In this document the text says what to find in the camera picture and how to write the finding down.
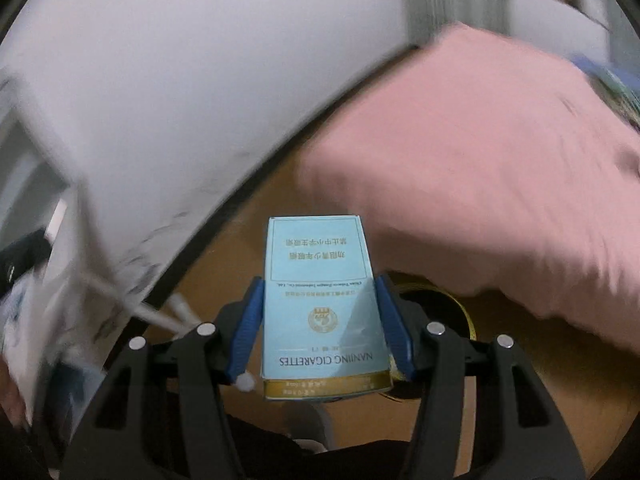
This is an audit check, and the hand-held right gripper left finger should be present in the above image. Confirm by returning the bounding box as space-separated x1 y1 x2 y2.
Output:
60 276 267 480

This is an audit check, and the light blue cigarette box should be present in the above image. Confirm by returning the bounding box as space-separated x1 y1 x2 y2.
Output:
260 215 393 402

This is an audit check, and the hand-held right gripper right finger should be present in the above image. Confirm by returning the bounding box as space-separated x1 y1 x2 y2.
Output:
374 273 588 480

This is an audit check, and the blue patterned cloth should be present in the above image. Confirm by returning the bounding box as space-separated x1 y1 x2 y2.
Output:
570 52 640 131

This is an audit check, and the pink clothing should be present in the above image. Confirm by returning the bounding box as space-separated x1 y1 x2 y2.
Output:
295 22 640 351

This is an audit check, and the black bin with gold rim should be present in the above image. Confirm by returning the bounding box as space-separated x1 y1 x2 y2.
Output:
380 272 476 403

